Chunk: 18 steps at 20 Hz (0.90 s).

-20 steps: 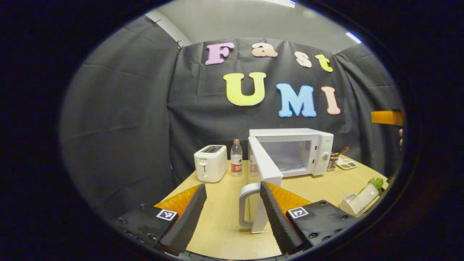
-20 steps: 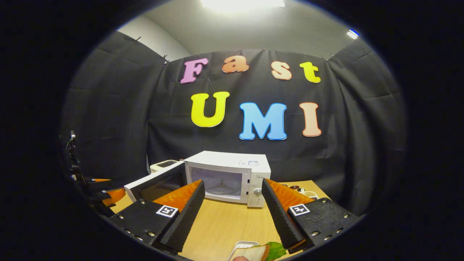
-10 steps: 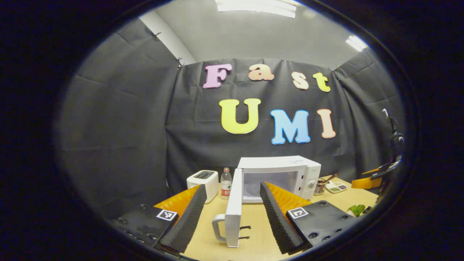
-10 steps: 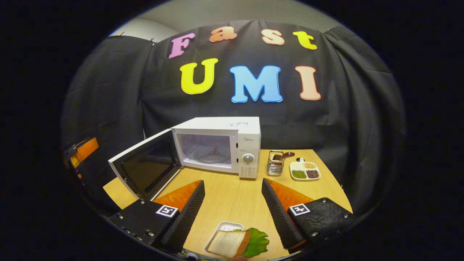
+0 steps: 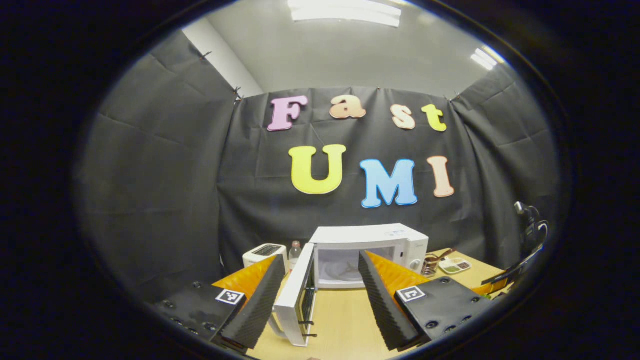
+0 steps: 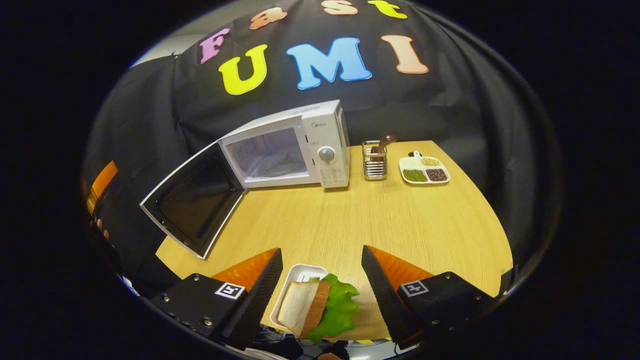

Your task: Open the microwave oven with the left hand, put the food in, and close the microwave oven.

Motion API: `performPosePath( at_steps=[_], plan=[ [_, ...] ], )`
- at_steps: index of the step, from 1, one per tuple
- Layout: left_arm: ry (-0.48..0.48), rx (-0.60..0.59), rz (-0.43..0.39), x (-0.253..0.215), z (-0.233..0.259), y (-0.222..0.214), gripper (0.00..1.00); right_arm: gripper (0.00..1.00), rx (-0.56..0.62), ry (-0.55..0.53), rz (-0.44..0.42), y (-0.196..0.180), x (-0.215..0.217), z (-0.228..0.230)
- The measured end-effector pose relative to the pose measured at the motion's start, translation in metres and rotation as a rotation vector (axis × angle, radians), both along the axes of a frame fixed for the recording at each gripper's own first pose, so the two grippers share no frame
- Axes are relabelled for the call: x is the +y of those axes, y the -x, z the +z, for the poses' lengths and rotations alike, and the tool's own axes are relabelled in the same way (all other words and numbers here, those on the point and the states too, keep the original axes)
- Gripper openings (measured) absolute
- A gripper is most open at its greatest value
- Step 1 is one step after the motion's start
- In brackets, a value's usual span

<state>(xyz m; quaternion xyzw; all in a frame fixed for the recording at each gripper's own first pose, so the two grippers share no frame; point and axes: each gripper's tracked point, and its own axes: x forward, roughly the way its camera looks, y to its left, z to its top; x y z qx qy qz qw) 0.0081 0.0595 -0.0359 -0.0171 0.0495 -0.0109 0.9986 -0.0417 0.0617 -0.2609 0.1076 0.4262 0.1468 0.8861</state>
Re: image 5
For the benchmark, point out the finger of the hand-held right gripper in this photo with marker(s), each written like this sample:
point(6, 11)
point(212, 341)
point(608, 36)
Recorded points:
point(515, 270)

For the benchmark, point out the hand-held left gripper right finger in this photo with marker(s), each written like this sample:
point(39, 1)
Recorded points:
point(382, 305)

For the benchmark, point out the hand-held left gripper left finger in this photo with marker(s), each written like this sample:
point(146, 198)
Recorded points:
point(257, 307)

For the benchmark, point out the white microwave oven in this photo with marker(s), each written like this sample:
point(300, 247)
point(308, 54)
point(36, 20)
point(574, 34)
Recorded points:
point(370, 235)

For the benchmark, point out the white toaster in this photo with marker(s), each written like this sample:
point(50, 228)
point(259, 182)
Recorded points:
point(262, 257)

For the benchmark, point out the white divided spice dish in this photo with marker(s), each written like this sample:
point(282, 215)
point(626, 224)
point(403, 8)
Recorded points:
point(454, 266)

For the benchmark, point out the clear bottle with red label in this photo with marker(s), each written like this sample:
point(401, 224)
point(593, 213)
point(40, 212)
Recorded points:
point(295, 255)

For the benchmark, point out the black backdrop cloth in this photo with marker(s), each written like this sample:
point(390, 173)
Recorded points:
point(165, 200)

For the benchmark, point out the small ceiling light panel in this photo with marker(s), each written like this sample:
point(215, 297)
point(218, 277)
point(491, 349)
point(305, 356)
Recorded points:
point(485, 59)

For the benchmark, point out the large ceiling light panel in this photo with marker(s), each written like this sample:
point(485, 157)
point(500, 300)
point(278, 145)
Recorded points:
point(345, 12)

